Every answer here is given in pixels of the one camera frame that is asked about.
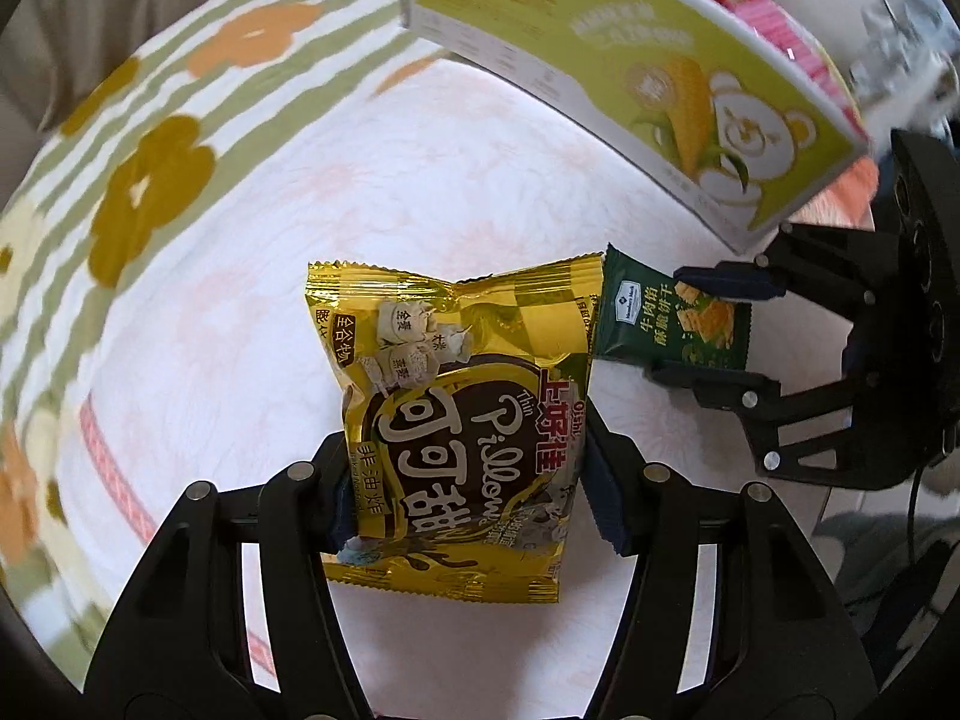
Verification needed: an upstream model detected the floral striped cloth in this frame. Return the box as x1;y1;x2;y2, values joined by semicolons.
75;52;901;720

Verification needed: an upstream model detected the blurred white clutter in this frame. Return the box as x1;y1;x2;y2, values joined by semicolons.
847;0;960;137

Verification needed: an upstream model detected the green cardboard box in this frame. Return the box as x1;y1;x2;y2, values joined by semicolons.
397;0;875;256

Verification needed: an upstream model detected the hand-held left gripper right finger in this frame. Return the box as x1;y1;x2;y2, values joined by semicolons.
574;394;880;720

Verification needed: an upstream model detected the dark green cracker packet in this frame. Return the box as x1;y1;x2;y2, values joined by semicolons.
592;244;753;372

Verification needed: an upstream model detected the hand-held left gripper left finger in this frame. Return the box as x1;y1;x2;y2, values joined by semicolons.
81;431;383;720

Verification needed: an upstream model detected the gold snack packet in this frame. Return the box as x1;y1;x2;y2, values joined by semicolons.
306;255;605;605

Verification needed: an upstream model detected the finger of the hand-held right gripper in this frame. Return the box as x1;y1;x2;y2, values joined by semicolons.
673;223;901;310
649;360;938;492

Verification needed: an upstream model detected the black cable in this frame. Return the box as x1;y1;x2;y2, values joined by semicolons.
902;457;925;567

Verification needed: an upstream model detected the beige curtain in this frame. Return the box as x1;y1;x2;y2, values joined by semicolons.
0;0;383;136

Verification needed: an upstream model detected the pink snack packet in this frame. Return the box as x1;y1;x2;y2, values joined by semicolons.
600;0;863;117

